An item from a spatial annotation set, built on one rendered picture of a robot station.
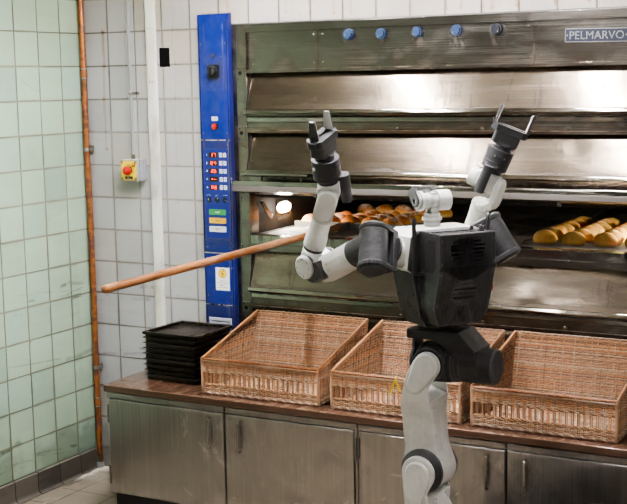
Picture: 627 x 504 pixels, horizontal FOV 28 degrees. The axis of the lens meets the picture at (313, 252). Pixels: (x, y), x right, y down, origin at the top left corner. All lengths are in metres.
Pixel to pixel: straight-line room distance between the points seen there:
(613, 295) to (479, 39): 1.13
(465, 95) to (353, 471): 1.55
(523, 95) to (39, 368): 2.51
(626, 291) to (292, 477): 1.49
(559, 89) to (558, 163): 0.28
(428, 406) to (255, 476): 1.34
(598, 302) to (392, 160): 1.02
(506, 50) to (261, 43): 1.12
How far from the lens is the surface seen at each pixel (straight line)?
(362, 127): 5.27
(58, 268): 5.93
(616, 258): 4.92
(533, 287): 5.05
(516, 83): 5.01
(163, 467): 5.39
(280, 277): 5.52
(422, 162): 5.15
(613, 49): 4.90
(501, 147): 4.16
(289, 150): 5.44
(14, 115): 5.69
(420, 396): 3.97
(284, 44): 5.45
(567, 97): 4.92
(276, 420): 5.03
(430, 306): 3.81
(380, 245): 3.79
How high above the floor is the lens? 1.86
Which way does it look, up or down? 8 degrees down
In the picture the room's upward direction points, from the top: 1 degrees counter-clockwise
